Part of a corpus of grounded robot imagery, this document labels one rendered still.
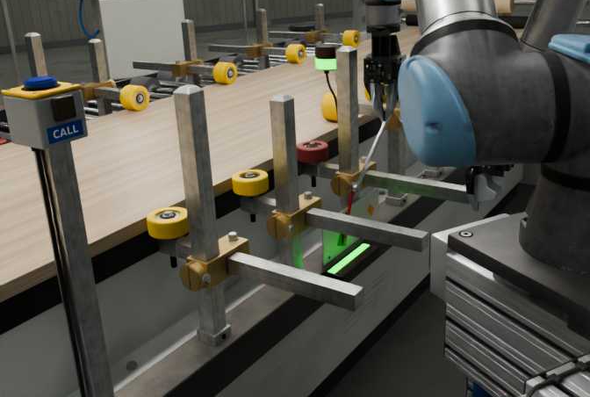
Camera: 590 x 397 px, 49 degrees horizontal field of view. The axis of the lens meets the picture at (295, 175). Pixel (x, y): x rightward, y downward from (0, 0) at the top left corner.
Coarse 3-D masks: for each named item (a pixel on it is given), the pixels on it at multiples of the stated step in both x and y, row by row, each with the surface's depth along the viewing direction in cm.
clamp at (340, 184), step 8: (360, 160) 159; (360, 168) 153; (368, 168) 154; (376, 168) 157; (336, 176) 151; (344, 176) 149; (352, 176) 148; (336, 184) 149; (344, 184) 148; (336, 192) 150; (344, 192) 148
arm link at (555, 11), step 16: (544, 0) 105; (560, 0) 103; (576, 0) 103; (544, 16) 105; (560, 16) 104; (576, 16) 105; (528, 32) 108; (544, 32) 106; (560, 32) 105; (528, 48) 108; (544, 48) 107
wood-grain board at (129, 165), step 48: (240, 96) 222; (96, 144) 173; (144, 144) 171; (240, 144) 166; (0, 192) 140; (96, 192) 137; (144, 192) 136; (0, 240) 116; (48, 240) 115; (96, 240) 114; (0, 288) 100
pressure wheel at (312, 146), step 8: (304, 144) 162; (312, 144) 160; (320, 144) 161; (304, 152) 157; (312, 152) 157; (320, 152) 157; (304, 160) 158; (312, 160) 158; (320, 160) 158; (312, 176) 163; (312, 184) 164
